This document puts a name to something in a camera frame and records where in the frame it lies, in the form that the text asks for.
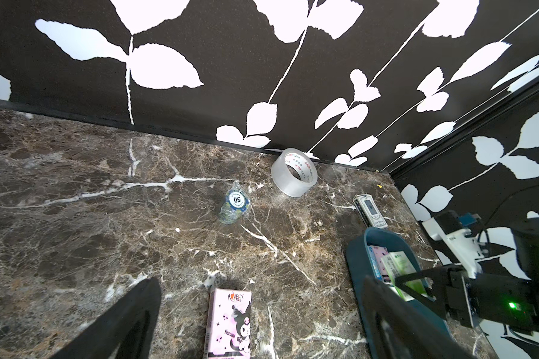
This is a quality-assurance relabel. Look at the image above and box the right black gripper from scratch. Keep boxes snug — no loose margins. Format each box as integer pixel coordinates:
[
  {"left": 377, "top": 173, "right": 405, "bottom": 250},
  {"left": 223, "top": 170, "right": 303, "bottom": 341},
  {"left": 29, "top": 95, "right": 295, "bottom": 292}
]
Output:
[{"left": 395, "top": 265, "right": 539, "bottom": 334}]

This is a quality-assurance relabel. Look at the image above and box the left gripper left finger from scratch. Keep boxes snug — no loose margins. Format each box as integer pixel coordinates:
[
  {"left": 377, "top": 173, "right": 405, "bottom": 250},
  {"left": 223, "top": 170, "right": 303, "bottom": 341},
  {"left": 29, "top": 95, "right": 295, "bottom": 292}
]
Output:
[{"left": 52, "top": 278, "right": 162, "bottom": 358}]

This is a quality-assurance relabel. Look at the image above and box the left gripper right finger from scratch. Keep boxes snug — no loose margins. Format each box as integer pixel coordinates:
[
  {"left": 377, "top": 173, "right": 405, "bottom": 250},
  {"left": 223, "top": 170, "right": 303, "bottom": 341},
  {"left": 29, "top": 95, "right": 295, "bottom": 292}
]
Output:
[{"left": 362, "top": 276, "right": 472, "bottom": 358}]

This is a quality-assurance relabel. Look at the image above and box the green tissue pack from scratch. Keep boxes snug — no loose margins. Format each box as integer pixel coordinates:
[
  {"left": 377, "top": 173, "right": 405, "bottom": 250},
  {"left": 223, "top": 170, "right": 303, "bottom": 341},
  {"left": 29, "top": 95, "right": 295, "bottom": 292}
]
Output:
[{"left": 381, "top": 251, "right": 417, "bottom": 302}]

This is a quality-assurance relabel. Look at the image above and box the teal storage box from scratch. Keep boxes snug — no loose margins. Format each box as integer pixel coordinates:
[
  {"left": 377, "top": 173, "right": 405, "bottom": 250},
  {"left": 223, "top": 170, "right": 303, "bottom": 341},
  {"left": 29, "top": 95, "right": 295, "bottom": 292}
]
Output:
[{"left": 346, "top": 227, "right": 458, "bottom": 358}]

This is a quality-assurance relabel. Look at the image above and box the blue tissue pack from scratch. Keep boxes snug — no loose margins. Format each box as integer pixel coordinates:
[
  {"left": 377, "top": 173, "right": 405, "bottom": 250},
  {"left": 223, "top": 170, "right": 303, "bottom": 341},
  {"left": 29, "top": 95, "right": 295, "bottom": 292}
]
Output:
[{"left": 367, "top": 245, "right": 392, "bottom": 284}]

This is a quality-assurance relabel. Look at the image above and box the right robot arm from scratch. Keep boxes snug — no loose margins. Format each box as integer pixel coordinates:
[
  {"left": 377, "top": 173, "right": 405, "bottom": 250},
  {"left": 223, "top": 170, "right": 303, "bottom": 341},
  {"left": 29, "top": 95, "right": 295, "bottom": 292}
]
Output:
[{"left": 395, "top": 218, "right": 539, "bottom": 334}]

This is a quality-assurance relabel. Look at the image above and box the pink kuromi tissue pack top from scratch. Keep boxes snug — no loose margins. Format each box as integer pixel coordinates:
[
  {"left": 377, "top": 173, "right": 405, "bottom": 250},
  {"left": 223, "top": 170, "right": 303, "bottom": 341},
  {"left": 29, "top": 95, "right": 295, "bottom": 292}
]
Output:
[{"left": 203, "top": 288, "right": 252, "bottom": 358}]

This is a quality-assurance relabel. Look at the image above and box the small plastic bottle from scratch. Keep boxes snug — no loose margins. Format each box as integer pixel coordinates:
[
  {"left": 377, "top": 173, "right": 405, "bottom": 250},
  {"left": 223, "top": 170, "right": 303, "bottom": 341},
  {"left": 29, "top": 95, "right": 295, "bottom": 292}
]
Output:
[{"left": 218, "top": 179, "right": 251, "bottom": 224}]

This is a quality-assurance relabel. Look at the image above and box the clear tape roll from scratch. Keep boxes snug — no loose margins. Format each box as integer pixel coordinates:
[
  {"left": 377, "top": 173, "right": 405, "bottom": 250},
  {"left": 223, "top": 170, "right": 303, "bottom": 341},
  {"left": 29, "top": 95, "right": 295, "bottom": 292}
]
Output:
[{"left": 271, "top": 148, "right": 318, "bottom": 197}]

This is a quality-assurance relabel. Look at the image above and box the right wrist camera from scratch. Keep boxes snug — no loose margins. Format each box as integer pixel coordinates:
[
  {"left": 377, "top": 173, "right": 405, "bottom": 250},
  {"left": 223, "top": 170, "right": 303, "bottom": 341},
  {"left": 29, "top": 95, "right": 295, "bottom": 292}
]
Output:
[{"left": 421, "top": 209, "right": 490, "bottom": 279}]

